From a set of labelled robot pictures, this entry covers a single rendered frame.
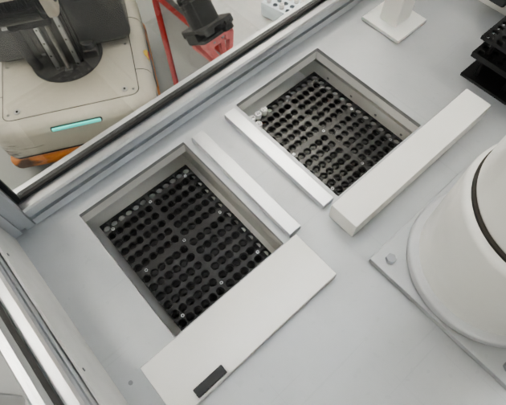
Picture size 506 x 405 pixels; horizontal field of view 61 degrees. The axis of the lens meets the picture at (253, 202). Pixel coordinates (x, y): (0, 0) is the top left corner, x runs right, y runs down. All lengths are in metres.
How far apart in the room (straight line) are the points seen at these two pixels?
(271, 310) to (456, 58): 0.58
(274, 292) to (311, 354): 0.09
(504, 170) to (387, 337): 0.28
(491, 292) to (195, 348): 0.35
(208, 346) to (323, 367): 0.15
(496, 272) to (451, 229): 0.07
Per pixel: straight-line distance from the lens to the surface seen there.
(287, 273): 0.61
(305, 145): 0.78
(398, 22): 0.91
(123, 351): 0.62
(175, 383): 0.59
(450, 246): 0.54
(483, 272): 0.52
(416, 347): 0.63
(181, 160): 0.84
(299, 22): 0.84
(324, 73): 0.91
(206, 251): 0.68
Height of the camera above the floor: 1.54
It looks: 63 degrees down
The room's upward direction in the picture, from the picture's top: 3 degrees counter-clockwise
